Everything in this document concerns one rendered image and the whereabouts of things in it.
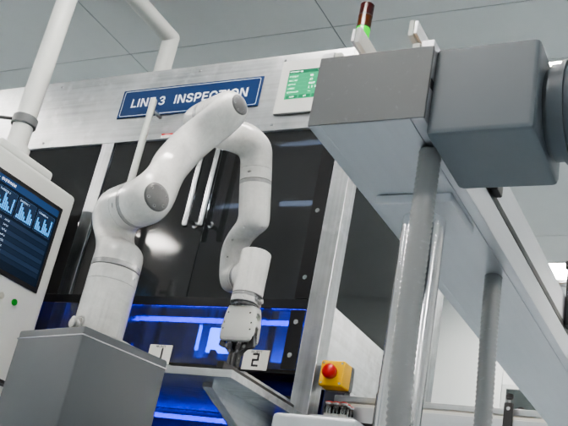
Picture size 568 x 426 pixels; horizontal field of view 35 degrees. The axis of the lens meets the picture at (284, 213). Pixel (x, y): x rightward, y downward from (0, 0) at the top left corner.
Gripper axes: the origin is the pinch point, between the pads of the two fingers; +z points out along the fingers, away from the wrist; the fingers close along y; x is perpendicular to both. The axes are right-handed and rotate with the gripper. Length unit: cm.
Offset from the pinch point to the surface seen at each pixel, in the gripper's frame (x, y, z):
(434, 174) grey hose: 121, -94, 14
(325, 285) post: -23.2, -11.0, -30.9
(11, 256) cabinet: 2, 89, -29
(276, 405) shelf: -8.1, -10.8, 8.5
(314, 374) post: -23.6, -12.3, -4.6
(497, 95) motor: 126, -101, 8
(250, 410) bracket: -9.9, -2.3, 10.1
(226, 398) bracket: 2.9, -2.3, 10.4
